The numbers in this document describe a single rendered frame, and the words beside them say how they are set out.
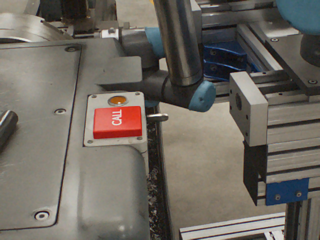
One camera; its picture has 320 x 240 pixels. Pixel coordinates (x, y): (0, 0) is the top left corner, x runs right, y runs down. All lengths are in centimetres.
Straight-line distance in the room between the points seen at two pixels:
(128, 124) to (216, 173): 212
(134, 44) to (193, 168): 154
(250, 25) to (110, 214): 101
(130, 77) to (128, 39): 53
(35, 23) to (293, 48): 50
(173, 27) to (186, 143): 183
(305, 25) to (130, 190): 44
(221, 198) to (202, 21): 129
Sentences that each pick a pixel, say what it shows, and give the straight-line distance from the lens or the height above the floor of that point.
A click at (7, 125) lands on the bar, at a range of 78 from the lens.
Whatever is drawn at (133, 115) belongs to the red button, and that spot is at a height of 127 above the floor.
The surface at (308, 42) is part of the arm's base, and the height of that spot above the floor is 120.
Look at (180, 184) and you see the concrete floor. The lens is 280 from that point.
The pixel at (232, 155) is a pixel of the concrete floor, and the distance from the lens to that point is 299.
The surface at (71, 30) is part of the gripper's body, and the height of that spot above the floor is 111.
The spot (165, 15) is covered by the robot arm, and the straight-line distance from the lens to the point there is 128.
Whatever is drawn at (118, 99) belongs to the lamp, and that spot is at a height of 126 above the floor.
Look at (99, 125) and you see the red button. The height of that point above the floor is 127.
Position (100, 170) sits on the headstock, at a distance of 70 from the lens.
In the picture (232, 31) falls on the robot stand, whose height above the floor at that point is 105.
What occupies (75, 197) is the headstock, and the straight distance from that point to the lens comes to 66.
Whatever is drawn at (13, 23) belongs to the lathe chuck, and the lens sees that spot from 121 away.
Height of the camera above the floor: 165
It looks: 30 degrees down
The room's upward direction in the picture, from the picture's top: 3 degrees counter-clockwise
